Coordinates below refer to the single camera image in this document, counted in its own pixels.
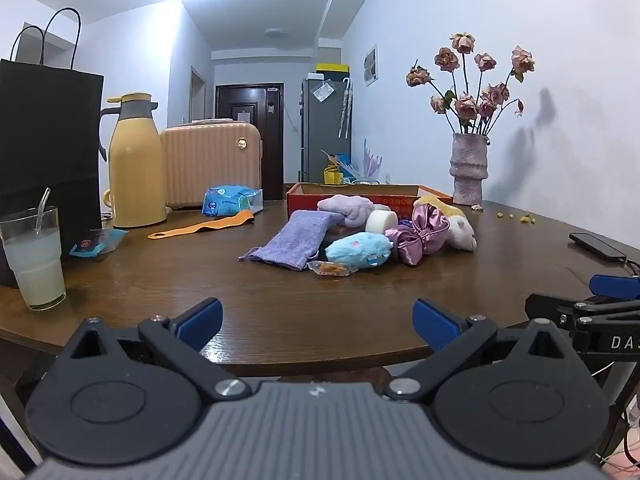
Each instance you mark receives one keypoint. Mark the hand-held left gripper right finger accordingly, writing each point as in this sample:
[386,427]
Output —
[435,327]

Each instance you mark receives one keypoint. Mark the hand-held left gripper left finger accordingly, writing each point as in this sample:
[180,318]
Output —
[200,321]

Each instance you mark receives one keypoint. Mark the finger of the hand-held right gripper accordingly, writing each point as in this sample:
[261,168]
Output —
[615,287]
[550,307]

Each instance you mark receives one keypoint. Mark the purple knit pouch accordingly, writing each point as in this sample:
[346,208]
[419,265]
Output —
[295,240]

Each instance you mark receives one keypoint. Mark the lavender plush headband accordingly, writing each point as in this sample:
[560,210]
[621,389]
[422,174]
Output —
[345,207]

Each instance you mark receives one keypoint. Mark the orange cardboard box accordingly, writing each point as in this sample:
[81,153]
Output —
[300,205]

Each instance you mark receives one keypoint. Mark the black phone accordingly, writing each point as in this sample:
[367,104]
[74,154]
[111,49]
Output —
[595,245]

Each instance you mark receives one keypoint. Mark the scattered yellow petal bits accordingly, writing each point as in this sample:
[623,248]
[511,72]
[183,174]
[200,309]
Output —
[525,218]

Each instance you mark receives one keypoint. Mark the pink satin scrunchie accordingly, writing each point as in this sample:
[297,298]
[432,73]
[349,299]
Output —
[425,230]

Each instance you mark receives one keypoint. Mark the white and yellow plush toy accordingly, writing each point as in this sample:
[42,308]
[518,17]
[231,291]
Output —
[460,232]

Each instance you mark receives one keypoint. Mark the light blue plush toy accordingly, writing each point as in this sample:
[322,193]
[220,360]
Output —
[357,250]

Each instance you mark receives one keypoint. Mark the white round sponge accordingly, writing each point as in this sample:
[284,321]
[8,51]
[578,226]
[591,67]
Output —
[380,221]

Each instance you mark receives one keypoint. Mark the small clear snack packet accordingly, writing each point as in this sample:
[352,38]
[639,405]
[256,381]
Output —
[330,270]

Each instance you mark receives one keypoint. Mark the blue tissue pack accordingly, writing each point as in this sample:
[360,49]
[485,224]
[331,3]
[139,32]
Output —
[225,202]

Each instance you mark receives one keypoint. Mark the blue snack packet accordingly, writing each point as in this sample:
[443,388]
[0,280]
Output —
[100,242]

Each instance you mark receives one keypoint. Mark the pink ribbed vase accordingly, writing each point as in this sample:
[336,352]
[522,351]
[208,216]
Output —
[467,175]

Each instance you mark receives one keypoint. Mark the pink ribbed suitcase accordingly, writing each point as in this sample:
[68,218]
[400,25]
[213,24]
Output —
[210,165]

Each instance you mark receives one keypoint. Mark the yellow thermos jug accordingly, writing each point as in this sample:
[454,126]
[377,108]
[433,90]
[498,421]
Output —
[135,175]

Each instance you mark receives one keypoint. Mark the glass of milky drink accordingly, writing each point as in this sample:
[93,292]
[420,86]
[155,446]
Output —
[35,270]

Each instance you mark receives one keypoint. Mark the purple feather decoration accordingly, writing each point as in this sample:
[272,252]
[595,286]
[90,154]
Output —
[371,162]

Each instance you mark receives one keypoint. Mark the dark wooden door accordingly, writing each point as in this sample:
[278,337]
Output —
[250,150]

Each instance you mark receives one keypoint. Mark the yellow bag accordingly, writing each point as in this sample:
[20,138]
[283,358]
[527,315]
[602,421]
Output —
[332,175]

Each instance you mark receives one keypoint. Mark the pile of household packets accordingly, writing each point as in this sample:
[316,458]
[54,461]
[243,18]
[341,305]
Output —
[345,162]

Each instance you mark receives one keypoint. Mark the clear drinking straw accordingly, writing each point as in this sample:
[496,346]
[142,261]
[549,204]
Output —
[44,205]

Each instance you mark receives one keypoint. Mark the dried pink roses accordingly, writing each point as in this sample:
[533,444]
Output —
[467,107]

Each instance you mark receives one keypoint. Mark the grey fridge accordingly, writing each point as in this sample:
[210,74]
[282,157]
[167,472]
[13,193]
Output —
[320,130]

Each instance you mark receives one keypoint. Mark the clear folded umbrella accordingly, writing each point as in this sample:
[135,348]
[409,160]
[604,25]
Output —
[345,110]

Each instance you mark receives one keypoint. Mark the black paper bag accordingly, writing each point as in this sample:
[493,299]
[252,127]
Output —
[45,135]

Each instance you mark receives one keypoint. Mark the yellow box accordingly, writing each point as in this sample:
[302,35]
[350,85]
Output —
[332,68]

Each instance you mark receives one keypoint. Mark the small round ceiling lamp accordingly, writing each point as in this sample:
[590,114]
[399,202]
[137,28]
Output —
[277,34]

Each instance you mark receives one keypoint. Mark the wall picture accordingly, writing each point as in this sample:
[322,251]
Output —
[371,65]

